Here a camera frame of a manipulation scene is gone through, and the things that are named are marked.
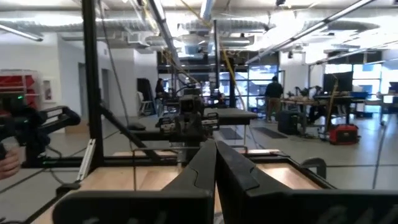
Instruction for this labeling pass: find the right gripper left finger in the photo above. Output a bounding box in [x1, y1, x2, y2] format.
[52, 139, 218, 224]

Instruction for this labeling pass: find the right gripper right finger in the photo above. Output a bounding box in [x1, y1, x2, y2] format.
[216, 140, 398, 224]

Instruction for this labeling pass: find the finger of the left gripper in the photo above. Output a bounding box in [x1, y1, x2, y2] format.
[175, 116, 190, 141]
[189, 116, 205, 141]

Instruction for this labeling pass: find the gray desk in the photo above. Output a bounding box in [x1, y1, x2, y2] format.
[127, 128, 206, 142]

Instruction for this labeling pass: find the white chair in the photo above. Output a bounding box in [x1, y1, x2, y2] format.
[136, 91, 155, 116]

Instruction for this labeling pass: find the person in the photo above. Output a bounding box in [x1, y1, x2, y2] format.
[154, 77, 168, 103]
[264, 75, 284, 123]

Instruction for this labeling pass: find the black floor mat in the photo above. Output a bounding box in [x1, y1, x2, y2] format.
[219, 127, 243, 141]
[253, 126, 289, 139]

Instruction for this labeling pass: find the black desk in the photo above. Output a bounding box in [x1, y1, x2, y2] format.
[203, 107, 259, 126]

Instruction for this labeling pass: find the black table clamp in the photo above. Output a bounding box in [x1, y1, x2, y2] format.
[300, 157, 327, 180]

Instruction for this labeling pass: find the red case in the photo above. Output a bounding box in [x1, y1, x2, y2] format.
[328, 123, 360, 146]

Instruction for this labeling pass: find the black case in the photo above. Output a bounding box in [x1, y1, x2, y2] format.
[277, 110, 301, 135]

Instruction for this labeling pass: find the yellow pole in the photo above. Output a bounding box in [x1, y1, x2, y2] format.
[325, 79, 339, 131]

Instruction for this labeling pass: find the black monitor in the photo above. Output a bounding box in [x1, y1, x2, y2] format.
[323, 71, 354, 93]

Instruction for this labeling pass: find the person's hand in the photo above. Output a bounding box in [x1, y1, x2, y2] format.
[0, 146, 21, 181]

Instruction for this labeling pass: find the rack with red bins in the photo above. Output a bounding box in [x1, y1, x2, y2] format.
[0, 70, 41, 110]

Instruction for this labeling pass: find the hanging gray cable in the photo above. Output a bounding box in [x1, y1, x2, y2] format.
[98, 0, 131, 125]

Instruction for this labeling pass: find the white metal bracket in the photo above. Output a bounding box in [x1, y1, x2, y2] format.
[76, 138, 97, 183]

